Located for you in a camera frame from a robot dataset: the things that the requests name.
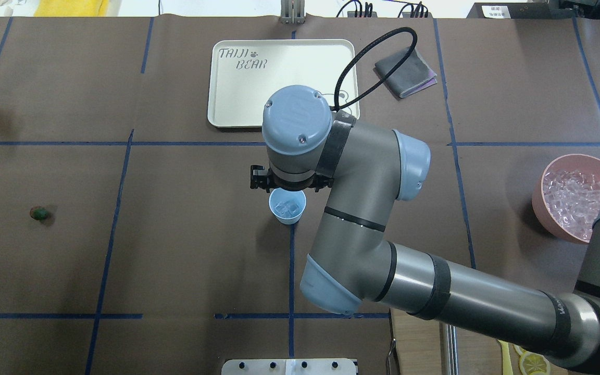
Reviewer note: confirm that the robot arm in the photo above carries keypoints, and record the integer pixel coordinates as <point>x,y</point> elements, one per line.
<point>370,168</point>

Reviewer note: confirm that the light blue plastic cup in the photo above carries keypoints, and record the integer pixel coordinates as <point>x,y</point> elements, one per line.
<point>279,195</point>

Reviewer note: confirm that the clear ice cube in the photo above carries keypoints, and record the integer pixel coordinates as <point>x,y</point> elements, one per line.
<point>295,212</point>
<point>280,211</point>
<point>290,205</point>

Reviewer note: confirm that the pink bowl of ice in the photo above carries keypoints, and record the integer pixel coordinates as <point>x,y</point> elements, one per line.
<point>566,199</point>

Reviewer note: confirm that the steel rod black tip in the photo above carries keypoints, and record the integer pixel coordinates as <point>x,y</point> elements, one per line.
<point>449,349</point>

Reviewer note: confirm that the cream bear tray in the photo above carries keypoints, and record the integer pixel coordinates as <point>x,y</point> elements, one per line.
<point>245,73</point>

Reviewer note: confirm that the yellow plastic knife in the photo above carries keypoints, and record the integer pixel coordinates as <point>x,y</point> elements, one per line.
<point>507,366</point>

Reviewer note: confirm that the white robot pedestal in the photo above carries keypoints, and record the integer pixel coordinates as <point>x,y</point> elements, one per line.
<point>291,366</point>

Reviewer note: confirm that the lemon slice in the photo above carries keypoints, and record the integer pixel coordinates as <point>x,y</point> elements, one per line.
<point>520,350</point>
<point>532,363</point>

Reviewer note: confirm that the yellow cloth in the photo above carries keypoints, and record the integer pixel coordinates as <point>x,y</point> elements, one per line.
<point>72,9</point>

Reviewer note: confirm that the red strawberry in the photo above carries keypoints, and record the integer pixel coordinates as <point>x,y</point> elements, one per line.
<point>39,213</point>

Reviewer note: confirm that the wooden cutting board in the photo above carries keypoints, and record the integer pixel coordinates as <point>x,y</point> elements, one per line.
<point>422,348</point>

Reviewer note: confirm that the aluminium frame post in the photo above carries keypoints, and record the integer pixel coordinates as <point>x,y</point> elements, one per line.
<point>293,12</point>

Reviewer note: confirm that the black power box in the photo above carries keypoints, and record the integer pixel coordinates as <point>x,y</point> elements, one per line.
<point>502,10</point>

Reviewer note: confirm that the grey folded cloth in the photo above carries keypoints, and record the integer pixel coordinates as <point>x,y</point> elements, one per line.
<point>413,76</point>

